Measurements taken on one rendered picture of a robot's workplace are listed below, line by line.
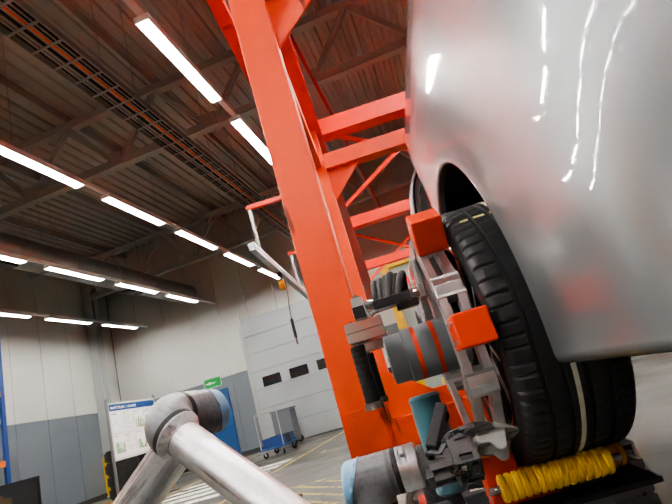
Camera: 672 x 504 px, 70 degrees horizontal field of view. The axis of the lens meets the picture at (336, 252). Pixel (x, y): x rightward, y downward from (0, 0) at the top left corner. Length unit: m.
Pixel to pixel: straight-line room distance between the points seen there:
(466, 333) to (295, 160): 1.22
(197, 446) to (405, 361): 0.53
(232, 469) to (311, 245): 0.99
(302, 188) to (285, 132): 0.26
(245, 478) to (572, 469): 0.69
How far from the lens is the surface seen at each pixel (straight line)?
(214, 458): 1.13
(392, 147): 4.16
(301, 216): 1.90
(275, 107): 2.13
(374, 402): 1.14
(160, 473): 1.45
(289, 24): 2.46
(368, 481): 1.08
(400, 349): 1.27
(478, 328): 0.98
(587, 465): 1.25
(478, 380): 1.07
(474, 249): 1.09
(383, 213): 7.68
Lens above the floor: 0.79
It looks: 16 degrees up
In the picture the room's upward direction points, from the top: 16 degrees counter-clockwise
